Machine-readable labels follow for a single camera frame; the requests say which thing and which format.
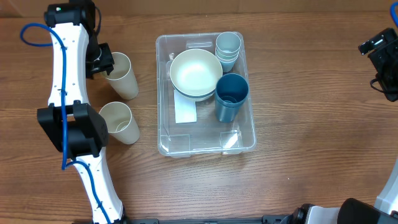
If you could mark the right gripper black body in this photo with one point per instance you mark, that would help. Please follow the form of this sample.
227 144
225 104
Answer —
384 58

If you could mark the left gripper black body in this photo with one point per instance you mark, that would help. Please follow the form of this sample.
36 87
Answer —
99 58

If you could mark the cream tall cup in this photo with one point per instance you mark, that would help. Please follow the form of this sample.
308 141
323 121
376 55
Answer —
120 122
122 78

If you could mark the cream bowl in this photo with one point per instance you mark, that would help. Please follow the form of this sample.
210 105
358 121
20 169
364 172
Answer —
195 72

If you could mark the dark blue bowl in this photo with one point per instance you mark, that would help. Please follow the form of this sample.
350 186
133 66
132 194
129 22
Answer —
195 98

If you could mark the light blue small cup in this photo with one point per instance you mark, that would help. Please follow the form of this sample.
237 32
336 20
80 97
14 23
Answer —
227 66

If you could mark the mint green small cup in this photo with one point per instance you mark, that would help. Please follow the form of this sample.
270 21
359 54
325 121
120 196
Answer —
224 55

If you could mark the grey small cup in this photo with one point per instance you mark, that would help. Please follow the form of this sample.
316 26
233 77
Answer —
228 43

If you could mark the pink small cup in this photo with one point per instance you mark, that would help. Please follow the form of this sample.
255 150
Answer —
227 60

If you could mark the dark blue tall cup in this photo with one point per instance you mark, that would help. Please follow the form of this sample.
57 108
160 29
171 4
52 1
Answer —
227 108
232 90

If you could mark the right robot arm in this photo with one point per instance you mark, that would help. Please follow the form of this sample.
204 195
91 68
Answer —
383 211

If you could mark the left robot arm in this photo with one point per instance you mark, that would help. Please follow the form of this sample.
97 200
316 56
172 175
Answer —
73 126

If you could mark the clear plastic storage container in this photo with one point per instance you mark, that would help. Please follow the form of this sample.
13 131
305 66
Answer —
206 134

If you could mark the white label sticker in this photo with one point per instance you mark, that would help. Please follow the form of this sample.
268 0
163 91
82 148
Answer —
185 109

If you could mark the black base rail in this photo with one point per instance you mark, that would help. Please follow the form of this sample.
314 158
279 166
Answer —
265 219

